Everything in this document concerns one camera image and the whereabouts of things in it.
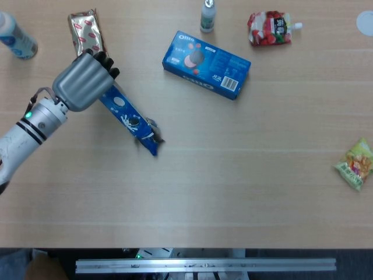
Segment orange brown object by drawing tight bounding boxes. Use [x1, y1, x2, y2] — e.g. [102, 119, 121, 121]
[25, 255, 68, 280]

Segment blue Oreo cookie sleeve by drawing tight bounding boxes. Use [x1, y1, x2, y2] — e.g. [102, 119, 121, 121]
[136, 129, 166, 157]

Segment white round table grommet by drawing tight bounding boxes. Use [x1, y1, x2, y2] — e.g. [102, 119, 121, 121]
[356, 10, 373, 37]

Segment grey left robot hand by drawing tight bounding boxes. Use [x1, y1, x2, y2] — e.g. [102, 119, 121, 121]
[52, 48, 121, 113]

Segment aluminium profile rail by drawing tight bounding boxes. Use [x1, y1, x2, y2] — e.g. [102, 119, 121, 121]
[75, 257, 337, 274]

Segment gold foil snack pack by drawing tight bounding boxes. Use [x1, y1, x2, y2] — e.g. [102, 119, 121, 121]
[67, 8, 111, 58]

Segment large white blue bottle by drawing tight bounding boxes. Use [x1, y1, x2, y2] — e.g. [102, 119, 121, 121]
[0, 10, 39, 60]

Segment slim blue Oreo carton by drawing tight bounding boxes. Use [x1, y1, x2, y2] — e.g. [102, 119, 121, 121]
[98, 84, 166, 146]

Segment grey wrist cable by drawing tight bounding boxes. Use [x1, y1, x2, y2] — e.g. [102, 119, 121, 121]
[29, 86, 59, 106]

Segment red strawberry spout pouch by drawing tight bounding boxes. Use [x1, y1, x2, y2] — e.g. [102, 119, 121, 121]
[247, 10, 303, 47]

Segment wide blue Oreo box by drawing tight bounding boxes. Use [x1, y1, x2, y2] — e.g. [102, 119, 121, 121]
[161, 30, 252, 101]

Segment green snack bag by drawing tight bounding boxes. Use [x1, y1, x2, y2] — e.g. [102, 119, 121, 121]
[333, 137, 373, 193]

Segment white robot chassis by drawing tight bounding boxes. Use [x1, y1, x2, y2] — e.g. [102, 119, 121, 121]
[122, 247, 247, 259]

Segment small white green-label bottle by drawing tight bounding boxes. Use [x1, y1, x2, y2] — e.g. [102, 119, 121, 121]
[199, 0, 218, 33]

